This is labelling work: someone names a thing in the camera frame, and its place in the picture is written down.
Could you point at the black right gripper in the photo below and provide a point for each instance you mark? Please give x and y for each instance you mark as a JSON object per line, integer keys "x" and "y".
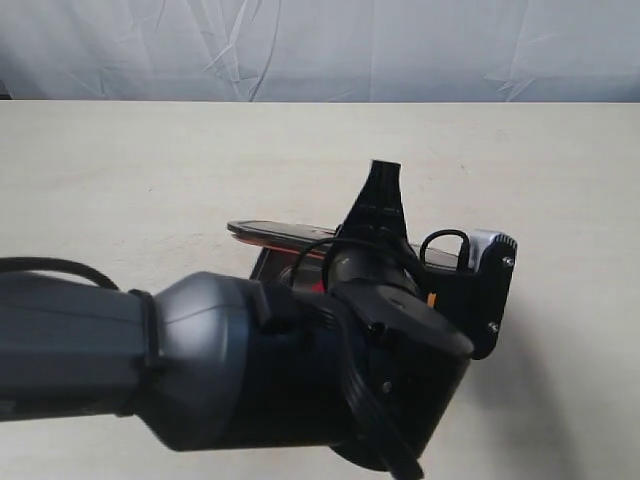
{"x": 417, "y": 358}

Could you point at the dark transparent lunch box lid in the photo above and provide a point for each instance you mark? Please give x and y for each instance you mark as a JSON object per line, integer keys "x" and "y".
{"x": 285, "y": 240}

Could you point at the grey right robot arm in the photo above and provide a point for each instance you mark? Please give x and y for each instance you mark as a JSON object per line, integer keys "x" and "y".
{"x": 350, "y": 338}

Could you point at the steel two-compartment lunch box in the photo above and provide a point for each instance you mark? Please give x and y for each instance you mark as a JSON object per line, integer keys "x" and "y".
{"x": 274, "y": 266}

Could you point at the blue-grey backdrop cloth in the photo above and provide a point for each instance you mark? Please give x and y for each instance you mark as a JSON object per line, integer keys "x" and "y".
{"x": 321, "y": 51}

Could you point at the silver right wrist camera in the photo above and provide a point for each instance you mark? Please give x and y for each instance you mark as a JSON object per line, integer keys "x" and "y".
{"x": 468, "y": 277}

